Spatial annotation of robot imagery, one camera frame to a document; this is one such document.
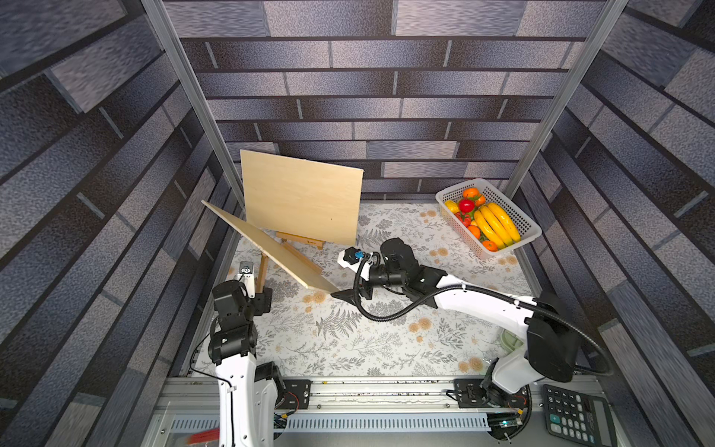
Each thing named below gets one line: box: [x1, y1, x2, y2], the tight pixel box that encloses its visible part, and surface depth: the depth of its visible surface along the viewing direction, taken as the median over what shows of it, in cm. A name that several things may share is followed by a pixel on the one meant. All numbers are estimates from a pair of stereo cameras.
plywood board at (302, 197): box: [240, 149, 365, 246], surface depth 95 cm
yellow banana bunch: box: [473, 202, 522, 249], surface depth 103 cm
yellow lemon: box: [444, 200, 460, 214], surface depth 112 cm
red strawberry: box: [454, 212, 473, 228], surface depth 109 cm
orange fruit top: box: [462, 187, 487, 208], surface depth 116 cm
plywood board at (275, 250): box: [201, 199, 341, 293], surface depth 88 cm
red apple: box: [458, 198, 476, 214], surface depth 109 cm
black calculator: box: [542, 383, 618, 447], surface depth 70 cm
